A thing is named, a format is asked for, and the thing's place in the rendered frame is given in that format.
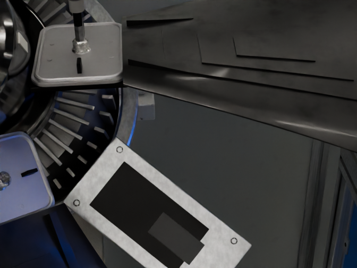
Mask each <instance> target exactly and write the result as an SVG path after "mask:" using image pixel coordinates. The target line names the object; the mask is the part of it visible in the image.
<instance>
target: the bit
mask: <svg viewBox="0 0 357 268"><path fill-rule="evenodd" d="M68 1H69V10H70V12H72V13H73V21H74V31H75V39H76V41H83V40H84V32H83V23H82V12H83V11H84V1H83V0H68Z"/></svg>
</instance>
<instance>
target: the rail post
mask: <svg viewBox="0 0 357 268"><path fill-rule="evenodd" d="M351 202H352V195H351V193H350V190H349V188H348V186H347V184H346V182H345V179H344V177H343V175H342V173H341V171H340V168H339V167H338V172H337V178H336V185H335V192H334V199H333V205H332V209H331V216H330V223H329V229H328V236H327V242H326V249H325V256H324V263H323V267H322V268H340V264H341V259H342V252H343V246H344V240H345V235H346V229H347V223H348V220H349V214H350V208H351Z"/></svg>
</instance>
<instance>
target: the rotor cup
mask: <svg viewBox="0 0 357 268"><path fill-rule="evenodd" d="M45 27H46V26H45V24H44V22H43V21H42V19H41V18H40V17H39V15H38V14H37V13H36V12H35V11H34V10H33V9H32V8H31V7H30V6H29V5H28V4H27V3H26V2H24V1H23V0H0V135H4V134H7V133H13V132H17V131H21V132H22V131H26V133H27V135H28V136H29V137H30V138H31V139H33V138H34V137H35V136H36V135H37V133H38V132H39V131H40V130H41V129H42V128H43V126H44V125H45V123H46V122H47V120H48V119H49V117H50V115H51V113H52V111H53V109H54V106H55V104H56V101H57V97H58V93H59V91H48V92H37V93H32V92H31V90H30V88H31V83H32V81H31V75H32V69H33V64H34V60H35V55H36V50H37V45H38V39H39V34H40V31H41V30H42V29H43V28H45ZM18 32H19V33H20V34H21V35H22V37H23V38H24V39H25V40H26V42H27V43H28V53H26V52H25V50H24V49H23V48H22V47H21V46H20V44H19V36H18Z"/></svg>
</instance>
